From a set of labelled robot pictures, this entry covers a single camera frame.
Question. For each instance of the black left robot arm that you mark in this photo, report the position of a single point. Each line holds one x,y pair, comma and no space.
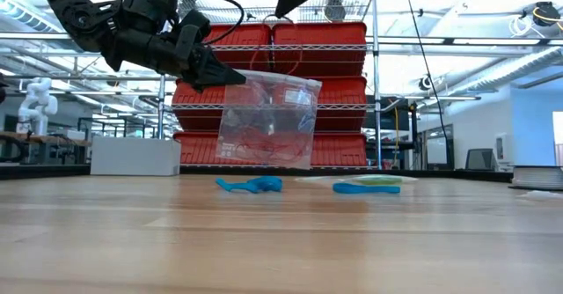
66,3

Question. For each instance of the black upright stand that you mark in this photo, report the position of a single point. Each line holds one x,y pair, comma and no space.
414,131

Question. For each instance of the wooden workbench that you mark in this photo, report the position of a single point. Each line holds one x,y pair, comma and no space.
53,141

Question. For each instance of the white wall dispenser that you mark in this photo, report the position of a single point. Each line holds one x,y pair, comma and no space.
501,149

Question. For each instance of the dark office chair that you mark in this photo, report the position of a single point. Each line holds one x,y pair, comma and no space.
479,159

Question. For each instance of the silver ventilation duct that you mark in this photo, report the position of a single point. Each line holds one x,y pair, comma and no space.
506,71

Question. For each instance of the blue rubber band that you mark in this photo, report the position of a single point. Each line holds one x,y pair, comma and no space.
365,188
266,183
228,185

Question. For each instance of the black aluminium table frame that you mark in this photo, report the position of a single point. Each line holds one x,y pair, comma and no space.
44,172

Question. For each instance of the dark monitor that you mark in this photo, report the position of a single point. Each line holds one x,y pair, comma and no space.
391,120

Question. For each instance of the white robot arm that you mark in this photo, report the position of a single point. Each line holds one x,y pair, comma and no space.
39,105

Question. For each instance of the white framed board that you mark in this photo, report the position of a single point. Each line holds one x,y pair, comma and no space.
437,151

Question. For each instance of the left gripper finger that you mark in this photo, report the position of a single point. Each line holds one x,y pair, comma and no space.
215,76

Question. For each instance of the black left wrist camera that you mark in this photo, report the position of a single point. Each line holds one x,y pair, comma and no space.
195,25

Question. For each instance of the white cardboard box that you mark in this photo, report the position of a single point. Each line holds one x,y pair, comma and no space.
132,155

